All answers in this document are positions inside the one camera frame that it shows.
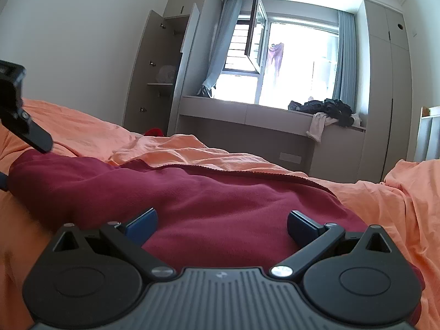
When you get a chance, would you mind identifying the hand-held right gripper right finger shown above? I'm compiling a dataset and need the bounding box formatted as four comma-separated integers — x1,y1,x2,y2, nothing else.
270,210,394,280

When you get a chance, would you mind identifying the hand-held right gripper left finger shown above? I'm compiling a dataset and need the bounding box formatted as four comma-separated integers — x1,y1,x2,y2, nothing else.
52,208,176,281

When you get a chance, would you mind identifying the maroon sweater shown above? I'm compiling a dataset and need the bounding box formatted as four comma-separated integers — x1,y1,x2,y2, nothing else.
9,151,425,327

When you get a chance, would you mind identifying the pile of dark clothes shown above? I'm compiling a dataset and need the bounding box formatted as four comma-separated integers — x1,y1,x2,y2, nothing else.
288,98,354,127

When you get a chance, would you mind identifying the orange duvet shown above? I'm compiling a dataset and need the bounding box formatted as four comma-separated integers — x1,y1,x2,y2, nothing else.
0,98,440,330

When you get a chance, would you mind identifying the white hanging-down garment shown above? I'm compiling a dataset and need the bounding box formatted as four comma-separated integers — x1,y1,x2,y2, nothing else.
307,112,339,142

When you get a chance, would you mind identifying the open grey wardrobe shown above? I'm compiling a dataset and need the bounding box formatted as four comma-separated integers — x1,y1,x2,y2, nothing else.
123,0,214,134

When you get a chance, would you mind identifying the grey window seat cabinet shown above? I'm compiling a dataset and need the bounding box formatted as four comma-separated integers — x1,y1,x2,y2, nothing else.
175,95,367,183

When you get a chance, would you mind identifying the tall grey wardrobe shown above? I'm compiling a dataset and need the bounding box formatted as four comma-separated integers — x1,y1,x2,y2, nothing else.
356,0,413,183

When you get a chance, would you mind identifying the white bag in wardrobe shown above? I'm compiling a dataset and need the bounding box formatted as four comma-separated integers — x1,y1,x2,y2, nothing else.
156,65,177,84

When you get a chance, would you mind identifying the grey padded headboard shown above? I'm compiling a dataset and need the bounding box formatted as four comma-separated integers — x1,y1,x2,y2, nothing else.
414,105,440,162

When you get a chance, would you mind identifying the purple garment on line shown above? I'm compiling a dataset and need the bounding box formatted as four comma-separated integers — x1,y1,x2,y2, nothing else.
266,42,285,85

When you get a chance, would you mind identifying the blue-grey curtain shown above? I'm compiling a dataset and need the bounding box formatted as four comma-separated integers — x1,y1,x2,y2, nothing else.
332,10,356,111
202,0,243,97

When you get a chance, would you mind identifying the window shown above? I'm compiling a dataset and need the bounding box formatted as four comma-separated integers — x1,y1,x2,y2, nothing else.
220,0,341,111

